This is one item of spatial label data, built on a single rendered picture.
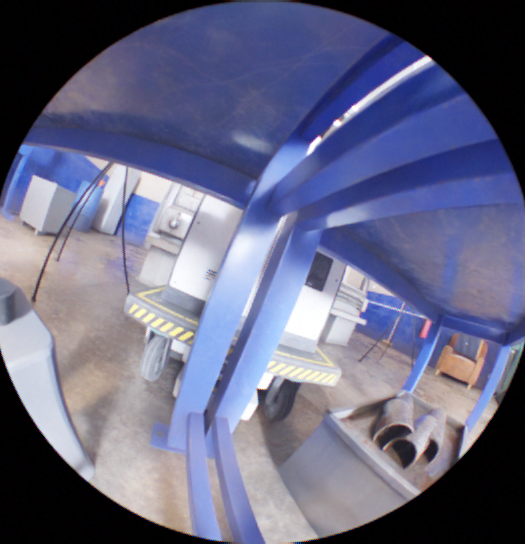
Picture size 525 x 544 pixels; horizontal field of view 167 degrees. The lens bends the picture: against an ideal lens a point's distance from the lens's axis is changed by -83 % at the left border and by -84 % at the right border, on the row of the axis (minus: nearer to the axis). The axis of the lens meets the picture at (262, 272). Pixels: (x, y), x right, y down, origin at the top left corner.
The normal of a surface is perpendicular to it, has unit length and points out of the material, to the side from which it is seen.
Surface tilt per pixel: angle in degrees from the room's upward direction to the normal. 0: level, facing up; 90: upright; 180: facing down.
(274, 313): 90
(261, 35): 180
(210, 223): 90
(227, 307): 90
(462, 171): 90
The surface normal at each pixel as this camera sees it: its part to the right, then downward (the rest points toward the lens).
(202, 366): 0.28, 0.09
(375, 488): -0.87, -0.36
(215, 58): -0.37, 0.93
